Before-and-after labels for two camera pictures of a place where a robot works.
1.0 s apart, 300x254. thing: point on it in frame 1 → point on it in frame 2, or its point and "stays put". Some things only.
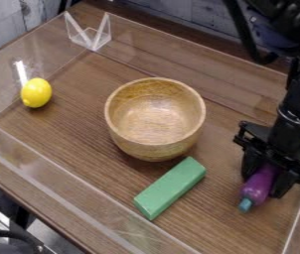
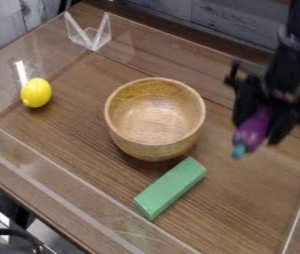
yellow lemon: [36, 92] stays put
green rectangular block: [170, 188] stays put
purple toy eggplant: [257, 188] → [252, 130]
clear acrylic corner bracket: [88, 37] stays put
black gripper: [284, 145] → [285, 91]
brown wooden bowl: [154, 116] stays put
